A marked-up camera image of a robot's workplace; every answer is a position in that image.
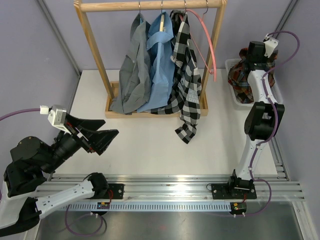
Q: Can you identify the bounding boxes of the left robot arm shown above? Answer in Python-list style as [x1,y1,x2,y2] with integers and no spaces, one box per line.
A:
[0,113,119,237]

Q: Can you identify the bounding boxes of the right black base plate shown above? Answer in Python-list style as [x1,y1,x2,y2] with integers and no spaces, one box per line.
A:
[210,183,257,200]

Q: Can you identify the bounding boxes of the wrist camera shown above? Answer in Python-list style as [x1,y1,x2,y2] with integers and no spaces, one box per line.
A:
[263,34,279,58]
[47,105,69,133]

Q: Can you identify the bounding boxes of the red plaid shirt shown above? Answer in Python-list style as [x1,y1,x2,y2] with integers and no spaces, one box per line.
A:
[228,48,278,104]

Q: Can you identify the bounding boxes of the grey shirt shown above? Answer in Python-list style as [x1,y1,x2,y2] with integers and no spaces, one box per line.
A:
[110,13,152,115]

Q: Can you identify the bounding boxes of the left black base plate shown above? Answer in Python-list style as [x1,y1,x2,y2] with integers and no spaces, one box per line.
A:
[101,183,125,200]

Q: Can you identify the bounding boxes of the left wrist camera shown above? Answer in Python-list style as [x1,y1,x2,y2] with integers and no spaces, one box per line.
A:
[47,105,69,133]

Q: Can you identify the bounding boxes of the pink hanger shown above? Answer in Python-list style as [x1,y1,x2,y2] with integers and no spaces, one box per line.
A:
[186,8,217,82]

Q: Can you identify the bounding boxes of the aluminium rail frame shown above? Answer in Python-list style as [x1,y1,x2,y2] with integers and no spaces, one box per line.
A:
[33,149,306,203]

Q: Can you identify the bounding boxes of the black white checked shirt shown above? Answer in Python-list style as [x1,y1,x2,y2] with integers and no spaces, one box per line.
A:
[150,10,202,144]

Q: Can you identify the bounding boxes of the light blue shirt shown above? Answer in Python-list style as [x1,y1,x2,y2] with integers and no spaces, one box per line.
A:
[137,12,175,113]

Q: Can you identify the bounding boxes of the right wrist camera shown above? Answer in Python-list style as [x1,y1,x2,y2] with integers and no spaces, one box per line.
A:
[263,34,279,58]

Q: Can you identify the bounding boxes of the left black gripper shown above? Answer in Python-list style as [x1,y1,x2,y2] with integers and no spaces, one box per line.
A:
[41,112,120,174]

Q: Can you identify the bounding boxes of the wooden hanger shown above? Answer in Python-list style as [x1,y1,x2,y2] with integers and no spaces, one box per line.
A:
[159,0,166,32]

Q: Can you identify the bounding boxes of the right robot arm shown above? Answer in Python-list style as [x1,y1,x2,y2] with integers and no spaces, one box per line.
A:
[226,38,285,199]

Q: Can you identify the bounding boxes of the wooden clothes rack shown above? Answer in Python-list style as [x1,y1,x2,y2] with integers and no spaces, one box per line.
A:
[73,0,227,119]

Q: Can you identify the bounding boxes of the white slotted cable duct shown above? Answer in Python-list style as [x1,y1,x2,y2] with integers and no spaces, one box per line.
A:
[62,201,231,212]

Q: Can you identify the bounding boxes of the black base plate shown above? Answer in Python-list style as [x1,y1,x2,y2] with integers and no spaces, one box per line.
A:
[210,183,257,200]
[101,183,125,200]

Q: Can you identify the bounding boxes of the white plastic basket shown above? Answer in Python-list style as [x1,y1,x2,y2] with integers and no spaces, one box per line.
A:
[225,58,283,110]

